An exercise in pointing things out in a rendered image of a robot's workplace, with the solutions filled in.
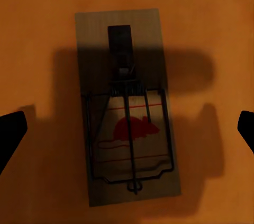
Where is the mousetrap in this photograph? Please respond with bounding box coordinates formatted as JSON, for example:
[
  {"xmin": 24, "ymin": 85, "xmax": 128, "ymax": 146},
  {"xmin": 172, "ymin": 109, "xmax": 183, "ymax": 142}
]
[{"xmin": 75, "ymin": 8, "xmax": 182, "ymax": 207}]

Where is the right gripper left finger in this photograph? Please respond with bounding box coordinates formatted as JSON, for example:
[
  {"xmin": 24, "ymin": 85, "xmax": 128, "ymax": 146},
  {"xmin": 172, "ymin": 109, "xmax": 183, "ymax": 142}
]
[{"xmin": 0, "ymin": 111, "xmax": 28, "ymax": 174}]

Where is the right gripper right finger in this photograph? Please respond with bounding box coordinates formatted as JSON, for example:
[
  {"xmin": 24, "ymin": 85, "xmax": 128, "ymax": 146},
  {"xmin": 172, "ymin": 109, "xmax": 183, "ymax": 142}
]
[{"xmin": 238, "ymin": 110, "xmax": 254, "ymax": 152}]

